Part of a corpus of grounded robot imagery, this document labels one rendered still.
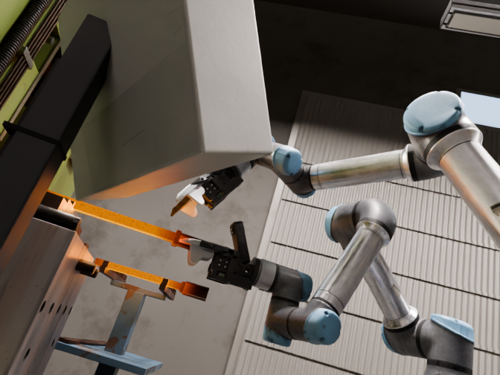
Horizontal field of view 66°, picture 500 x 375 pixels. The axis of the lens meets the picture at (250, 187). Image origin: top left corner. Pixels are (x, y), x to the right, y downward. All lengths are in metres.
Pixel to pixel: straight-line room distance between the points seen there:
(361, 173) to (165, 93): 0.76
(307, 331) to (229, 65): 0.67
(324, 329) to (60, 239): 0.57
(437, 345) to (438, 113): 0.69
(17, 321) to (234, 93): 0.63
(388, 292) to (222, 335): 2.49
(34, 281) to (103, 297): 3.10
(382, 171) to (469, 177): 0.28
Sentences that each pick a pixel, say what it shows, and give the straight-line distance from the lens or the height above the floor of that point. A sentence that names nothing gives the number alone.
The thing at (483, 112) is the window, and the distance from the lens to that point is 4.95.
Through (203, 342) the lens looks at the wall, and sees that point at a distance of 3.63.
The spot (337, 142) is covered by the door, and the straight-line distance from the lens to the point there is 4.19.
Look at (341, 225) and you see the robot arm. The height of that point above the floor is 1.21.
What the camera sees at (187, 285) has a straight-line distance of 1.36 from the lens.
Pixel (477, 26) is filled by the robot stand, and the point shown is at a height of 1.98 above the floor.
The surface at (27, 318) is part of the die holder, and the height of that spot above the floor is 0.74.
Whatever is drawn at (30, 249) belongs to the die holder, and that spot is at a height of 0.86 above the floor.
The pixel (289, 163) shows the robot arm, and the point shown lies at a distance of 1.00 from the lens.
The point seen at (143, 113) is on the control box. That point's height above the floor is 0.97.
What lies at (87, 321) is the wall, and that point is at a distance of 3.95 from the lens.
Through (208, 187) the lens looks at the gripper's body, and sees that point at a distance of 1.02.
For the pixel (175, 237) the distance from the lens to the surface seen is 0.98.
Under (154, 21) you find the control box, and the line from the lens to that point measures 0.39.
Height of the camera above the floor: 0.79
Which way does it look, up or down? 23 degrees up
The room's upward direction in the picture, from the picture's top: 17 degrees clockwise
